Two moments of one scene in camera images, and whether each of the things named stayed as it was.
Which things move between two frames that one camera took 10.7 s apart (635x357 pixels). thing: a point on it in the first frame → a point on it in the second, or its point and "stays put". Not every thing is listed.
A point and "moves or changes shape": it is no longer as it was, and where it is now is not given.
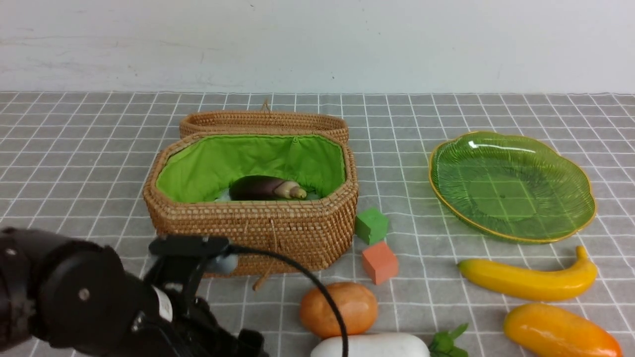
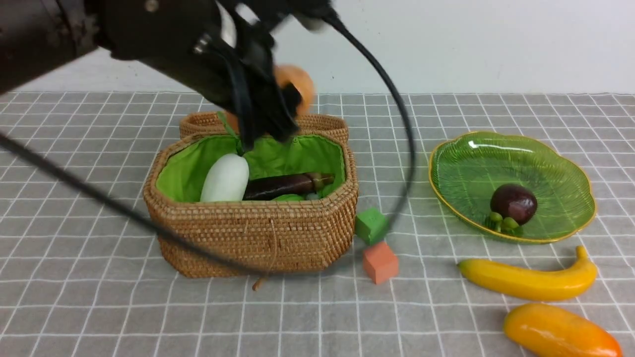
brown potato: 357,305 → 287,75
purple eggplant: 261,188 moves or changes shape
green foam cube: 371,225 stays put
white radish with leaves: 443,344 → 227,179
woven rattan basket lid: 265,120 stays put
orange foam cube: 380,263 stays put
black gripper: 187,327 → 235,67
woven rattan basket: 187,194 stays put
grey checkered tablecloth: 78,160 stays put
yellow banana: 514,281 stays put
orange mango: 546,329 stays put
